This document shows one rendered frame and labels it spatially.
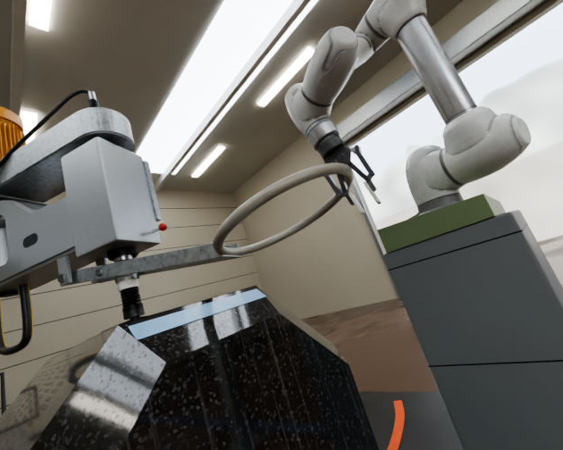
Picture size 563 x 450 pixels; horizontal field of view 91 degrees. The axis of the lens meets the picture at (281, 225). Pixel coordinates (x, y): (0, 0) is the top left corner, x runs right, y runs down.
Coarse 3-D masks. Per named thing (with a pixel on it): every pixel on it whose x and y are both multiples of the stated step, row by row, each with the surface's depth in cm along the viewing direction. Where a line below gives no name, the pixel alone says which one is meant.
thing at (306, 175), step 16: (288, 176) 65; (304, 176) 65; (320, 176) 68; (352, 176) 81; (272, 192) 64; (240, 208) 66; (256, 208) 66; (320, 208) 105; (224, 224) 69; (304, 224) 108; (272, 240) 107
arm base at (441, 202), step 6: (438, 198) 100; (444, 198) 99; (450, 198) 99; (456, 198) 99; (462, 198) 100; (426, 204) 103; (432, 204) 101; (438, 204) 100; (444, 204) 99; (420, 210) 106; (426, 210) 103; (432, 210) 101; (414, 216) 112
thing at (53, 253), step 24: (0, 216) 118; (24, 216) 111; (48, 216) 107; (24, 240) 109; (48, 240) 105; (72, 240) 101; (24, 264) 108; (48, 264) 107; (72, 264) 116; (0, 288) 116
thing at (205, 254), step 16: (144, 256) 95; (160, 256) 93; (176, 256) 91; (192, 256) 89; (208, 256) 87; (224, 256) 88; (80, 272) 103; (96, 272) 100; (112, 272) 99; (128, 272) 96; (144, 272) 108
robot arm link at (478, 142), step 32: (384, 0) 96; (416, 0) 92; (384, 32) 102; (416, 32) 93; (416, 64) 96; (448, 64) 91; (448, 96) 91; (448, 128) 92; (480, 128) 85; (512, 128) 80; (448, 160) 94; (480, 160) 87; (512, 160) 85
